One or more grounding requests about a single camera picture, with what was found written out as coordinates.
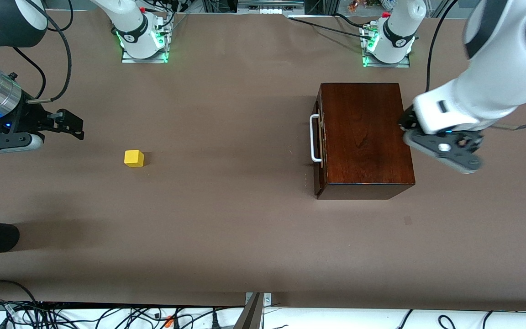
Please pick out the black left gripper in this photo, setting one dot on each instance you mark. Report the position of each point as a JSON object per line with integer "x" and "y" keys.
{"x": 407, "y": 119}

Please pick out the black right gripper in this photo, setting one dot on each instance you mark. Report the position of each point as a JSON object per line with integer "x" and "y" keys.
{"x": 28, "y": 117}

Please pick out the yellow cube block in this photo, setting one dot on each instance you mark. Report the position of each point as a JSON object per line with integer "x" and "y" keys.
{"x": 134, "y": 158}

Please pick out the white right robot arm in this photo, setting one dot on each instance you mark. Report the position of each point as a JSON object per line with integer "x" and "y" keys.
{"x": 128, "y": 18}

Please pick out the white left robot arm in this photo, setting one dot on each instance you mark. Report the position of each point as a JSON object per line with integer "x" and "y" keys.
{"x": 496, "y": 91}

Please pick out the dark brown wooden cabinet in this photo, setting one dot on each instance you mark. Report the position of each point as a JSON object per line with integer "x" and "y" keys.
{"x": 372, "y": 146}

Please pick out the black power plug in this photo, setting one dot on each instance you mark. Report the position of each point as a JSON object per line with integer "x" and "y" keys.
{"x": 215, "y": 322}

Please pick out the grey aluminium strut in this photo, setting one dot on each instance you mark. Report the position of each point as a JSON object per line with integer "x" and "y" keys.
{"x": 251, "y": 315}

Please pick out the aluminium left arm base plate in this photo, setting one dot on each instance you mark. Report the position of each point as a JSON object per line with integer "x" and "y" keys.
{"x": 388, "y": 65}

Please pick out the aluminium right arm base plate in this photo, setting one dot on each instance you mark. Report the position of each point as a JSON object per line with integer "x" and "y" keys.
{"x": 144, "y": 60}

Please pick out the grey equipment rail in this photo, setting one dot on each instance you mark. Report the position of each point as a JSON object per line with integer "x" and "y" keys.
{"x": 270, "y": 9}

